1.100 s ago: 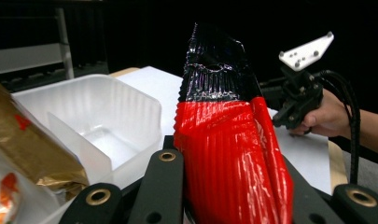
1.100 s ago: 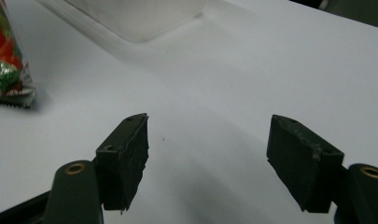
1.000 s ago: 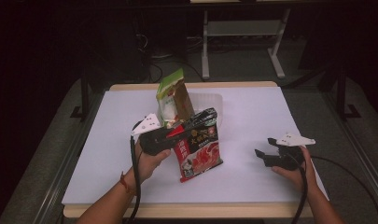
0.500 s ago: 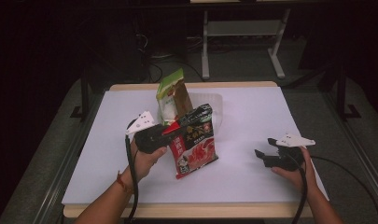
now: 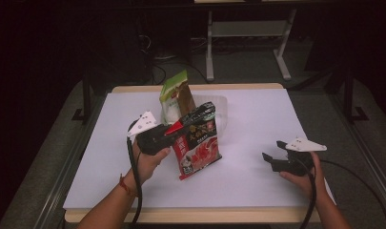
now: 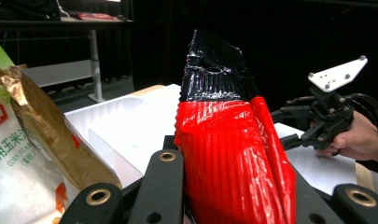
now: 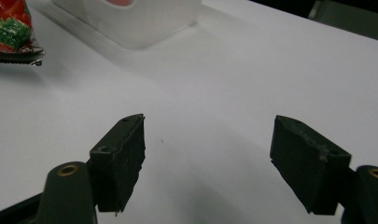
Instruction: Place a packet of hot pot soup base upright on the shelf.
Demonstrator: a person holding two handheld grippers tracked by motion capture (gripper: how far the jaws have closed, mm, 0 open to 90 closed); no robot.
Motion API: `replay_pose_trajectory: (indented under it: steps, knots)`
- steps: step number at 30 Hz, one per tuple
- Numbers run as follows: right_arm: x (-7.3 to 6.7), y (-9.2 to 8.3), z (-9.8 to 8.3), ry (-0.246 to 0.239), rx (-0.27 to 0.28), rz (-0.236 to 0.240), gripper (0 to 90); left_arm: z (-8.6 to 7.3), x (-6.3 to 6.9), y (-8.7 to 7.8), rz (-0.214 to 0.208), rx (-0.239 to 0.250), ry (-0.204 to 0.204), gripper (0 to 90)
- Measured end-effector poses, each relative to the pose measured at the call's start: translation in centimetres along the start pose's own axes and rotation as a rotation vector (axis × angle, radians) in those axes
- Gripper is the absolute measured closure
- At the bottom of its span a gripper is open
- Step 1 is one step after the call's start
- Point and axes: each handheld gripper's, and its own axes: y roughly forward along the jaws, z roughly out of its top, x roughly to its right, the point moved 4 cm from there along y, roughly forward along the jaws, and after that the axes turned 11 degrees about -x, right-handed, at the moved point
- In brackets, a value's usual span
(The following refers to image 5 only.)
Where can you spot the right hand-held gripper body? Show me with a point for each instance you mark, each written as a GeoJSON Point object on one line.
{"type": "Point", "coordinates": [294, 162]}

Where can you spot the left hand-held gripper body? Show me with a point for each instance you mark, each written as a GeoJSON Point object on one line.
{"type": "Point", "coordinates": [151, 140]}

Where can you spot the red and black food packet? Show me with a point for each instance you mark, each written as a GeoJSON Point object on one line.
{"type": "Point", "coordinates": [197, 146]}

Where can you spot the brown and gold food packet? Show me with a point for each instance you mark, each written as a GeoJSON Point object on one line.
{"type": "Point", "coordinates": [186, 100]}

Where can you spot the white and green food packet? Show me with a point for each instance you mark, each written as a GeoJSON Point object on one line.
{"type": "Point", "coordinates": [172, 95]}

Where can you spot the clear plastic container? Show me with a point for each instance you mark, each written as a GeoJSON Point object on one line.
{"type": "Point", "coordinates": [220, 111]}

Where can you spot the person's right hand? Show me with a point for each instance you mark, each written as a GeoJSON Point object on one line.
{"type": "Point", "coordinates": [308, 184]}

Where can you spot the person's left hand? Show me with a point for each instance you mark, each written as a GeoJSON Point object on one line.
{"type": "Point", "coordinates": [149, 168]}

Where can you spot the white table sheet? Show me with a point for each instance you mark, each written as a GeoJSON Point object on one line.
{"type": "Point", "coordinates": [251, 127]}

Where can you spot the black metal stand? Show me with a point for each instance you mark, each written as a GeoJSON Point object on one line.
{"type": "Point", "coordinates": [85, 101]}
{"type": "Point", "coordinates": [351, 101]}

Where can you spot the white metal desk frame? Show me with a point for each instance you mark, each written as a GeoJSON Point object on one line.
{"type": "Point", "coordinates": [244, 28]}

